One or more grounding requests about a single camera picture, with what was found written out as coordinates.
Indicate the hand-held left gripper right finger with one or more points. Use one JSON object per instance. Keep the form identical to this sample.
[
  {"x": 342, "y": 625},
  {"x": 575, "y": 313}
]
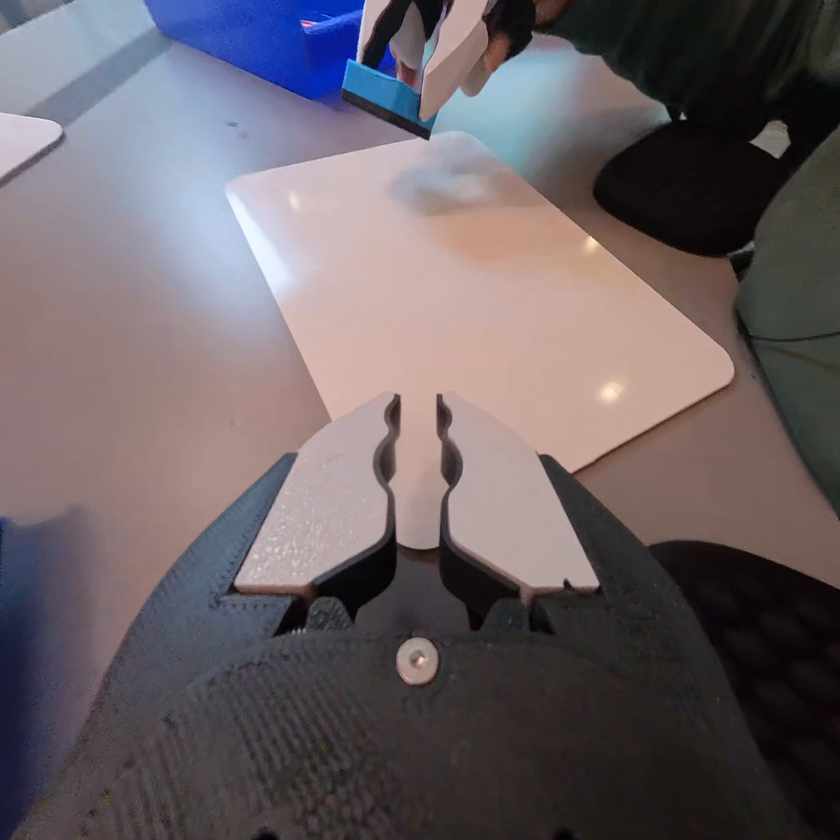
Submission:
[{"x": 519, "y": 525}]

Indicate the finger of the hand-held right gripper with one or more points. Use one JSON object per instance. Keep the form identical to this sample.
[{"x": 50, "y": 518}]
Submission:
[
  {"x": 460, "y": 59},
  {"x": 400, "y": 29}
]

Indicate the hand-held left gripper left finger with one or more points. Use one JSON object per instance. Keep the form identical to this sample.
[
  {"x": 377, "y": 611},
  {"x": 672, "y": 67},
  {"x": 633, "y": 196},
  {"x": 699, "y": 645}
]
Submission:
[{"x": 315, "y": 525}]

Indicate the blue whiteboard eraser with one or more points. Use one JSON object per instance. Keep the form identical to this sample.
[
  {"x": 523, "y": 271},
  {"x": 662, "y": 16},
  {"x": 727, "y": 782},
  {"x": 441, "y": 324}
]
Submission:
[{"x": 387, "y": 99}]

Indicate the white whiteboard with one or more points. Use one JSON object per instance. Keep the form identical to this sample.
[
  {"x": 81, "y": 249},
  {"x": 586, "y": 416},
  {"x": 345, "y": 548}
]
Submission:
[{"x": 499, "y": 289}]

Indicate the person's right hand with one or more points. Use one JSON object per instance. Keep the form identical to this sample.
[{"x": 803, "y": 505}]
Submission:
[{"x": 551, "y": 13}]

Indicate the blue plastic bin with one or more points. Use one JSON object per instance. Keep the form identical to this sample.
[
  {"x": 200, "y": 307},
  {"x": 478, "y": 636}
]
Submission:
[{"x": 263, "y": 40}]

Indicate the black textured wrist pad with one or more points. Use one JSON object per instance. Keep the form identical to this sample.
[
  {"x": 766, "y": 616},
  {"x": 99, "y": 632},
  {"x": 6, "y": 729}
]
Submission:
[
  {"x": 761, "y": 683},
  {"x": 696, "y": 190}
]

